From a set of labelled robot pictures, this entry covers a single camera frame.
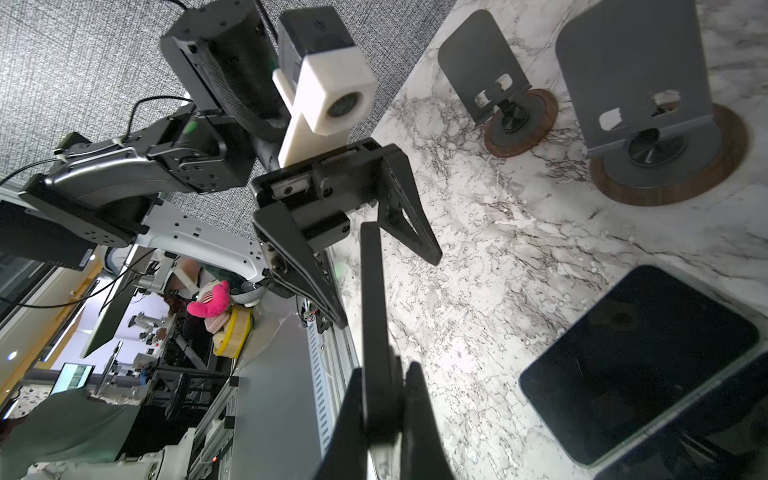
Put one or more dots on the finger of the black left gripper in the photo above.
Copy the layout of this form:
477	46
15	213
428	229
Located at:
297	267
400	211

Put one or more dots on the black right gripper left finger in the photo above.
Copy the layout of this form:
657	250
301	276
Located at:
346	456

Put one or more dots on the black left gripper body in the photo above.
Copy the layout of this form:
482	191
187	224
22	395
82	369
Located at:
318	194

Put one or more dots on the black phone white stripe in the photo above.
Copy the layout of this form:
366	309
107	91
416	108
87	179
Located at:
647	345

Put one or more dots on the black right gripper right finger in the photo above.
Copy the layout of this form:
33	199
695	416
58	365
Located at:
422	454

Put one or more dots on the pink plush toy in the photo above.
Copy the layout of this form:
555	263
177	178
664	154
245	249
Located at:
213	300

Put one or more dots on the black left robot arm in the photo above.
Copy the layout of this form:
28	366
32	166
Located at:
254	173

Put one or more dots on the yellow tape roll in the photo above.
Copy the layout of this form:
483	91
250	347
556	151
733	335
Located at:
230	340

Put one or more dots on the computer monitor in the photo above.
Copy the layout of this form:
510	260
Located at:
72	376

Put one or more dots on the wood base phone stand left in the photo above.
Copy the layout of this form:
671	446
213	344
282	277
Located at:
491	84

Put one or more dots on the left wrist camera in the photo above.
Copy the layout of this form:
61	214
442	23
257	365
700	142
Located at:
324	80

